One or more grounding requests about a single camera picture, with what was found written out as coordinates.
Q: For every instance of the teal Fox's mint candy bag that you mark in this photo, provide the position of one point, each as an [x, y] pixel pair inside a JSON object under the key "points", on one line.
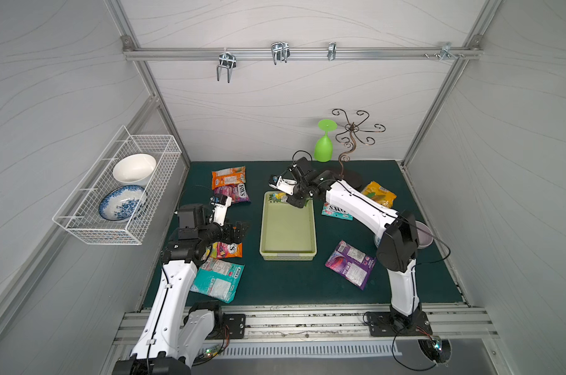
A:
{"points": [[335, 212]]}

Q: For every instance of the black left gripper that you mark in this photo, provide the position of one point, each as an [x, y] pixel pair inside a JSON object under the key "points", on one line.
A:
{"points": [[231, 232]]}

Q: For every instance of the purple candy bag back side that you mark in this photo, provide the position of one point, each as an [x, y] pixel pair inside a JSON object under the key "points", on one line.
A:
{"points": [[354, 265]]}

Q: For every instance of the pale green plastic basket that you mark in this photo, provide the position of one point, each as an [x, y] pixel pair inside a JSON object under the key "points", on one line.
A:
{"points": [[287, 233]]}

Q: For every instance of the blue patterned plate bowl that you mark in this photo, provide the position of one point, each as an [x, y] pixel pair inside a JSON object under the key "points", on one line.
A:
{"points": [[122, 203]]}

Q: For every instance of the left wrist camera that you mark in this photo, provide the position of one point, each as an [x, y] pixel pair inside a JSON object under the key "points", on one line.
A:
{"points": [[220, 204]]}

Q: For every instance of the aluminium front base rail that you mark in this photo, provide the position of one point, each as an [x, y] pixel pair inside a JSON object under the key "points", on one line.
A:
{"points": [[329, 322]]}

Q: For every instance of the white bowl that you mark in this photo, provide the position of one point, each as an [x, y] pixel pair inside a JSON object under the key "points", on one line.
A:
{"points": [[136, 169]]}

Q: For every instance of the Fox's fruits candy bag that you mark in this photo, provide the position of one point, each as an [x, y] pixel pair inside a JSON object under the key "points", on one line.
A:
{"points": [[221, 250]]}

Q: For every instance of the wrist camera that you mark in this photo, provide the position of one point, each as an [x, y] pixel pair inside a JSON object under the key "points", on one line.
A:
{"points": [[281, 184], [220, 204]]}

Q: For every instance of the lilac bowl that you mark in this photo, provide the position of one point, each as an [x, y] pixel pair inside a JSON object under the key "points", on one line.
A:
{"points": [[425, 236]]}

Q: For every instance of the metal double hook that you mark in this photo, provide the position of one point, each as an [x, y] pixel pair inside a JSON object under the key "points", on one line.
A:
{"points": [[227, 62]]}

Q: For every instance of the purple Fox's berries candy bag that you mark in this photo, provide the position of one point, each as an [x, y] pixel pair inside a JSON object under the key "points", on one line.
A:
{"points": [[237, 192]]}

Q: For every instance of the dark bronze cup tree stand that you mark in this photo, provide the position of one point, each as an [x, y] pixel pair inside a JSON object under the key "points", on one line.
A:
{"points": [[351, 136]]}

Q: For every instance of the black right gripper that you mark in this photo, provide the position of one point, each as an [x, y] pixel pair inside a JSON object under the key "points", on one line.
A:
{"points": [[299, 190]]}

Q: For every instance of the teal candy bag back side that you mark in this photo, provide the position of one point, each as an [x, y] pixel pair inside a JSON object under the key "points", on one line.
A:
{"points": [[218, 279]]}

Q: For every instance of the green plastic wine glass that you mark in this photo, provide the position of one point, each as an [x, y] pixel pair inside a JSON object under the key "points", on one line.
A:
{"points": [[324, 147]]}

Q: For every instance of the aluminium top rail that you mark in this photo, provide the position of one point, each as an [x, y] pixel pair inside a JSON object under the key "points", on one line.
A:
{"points": [[297, 54]]}

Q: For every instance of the green Fox's mango candy bag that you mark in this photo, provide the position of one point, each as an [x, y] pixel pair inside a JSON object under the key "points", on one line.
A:
{"points": [[278, 197]]}

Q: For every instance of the orange Fox's candy bag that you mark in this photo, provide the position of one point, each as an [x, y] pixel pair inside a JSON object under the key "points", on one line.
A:
{"points": [[228, 176]]}

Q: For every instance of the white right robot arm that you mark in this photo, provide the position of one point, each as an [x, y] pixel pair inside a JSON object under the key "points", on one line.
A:
{"points": [[396, 232]]}

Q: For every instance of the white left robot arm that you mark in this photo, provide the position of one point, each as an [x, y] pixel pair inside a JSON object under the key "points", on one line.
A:
{"points": [[171, 340]]}

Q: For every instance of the white wire wall basket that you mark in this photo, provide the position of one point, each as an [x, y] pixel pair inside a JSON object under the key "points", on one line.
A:
{"points": [[79, 215]]}

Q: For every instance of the metal hook centre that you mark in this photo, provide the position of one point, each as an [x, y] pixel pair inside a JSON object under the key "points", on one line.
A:
{"points": [[280, 52]]}

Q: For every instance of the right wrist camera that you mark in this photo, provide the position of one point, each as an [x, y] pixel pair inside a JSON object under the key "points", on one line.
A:
{"points": [[281, 184]]}

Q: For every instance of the yellow mango candy bag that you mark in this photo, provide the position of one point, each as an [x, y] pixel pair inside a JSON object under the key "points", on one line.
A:
{"points": [[379, 194]]}

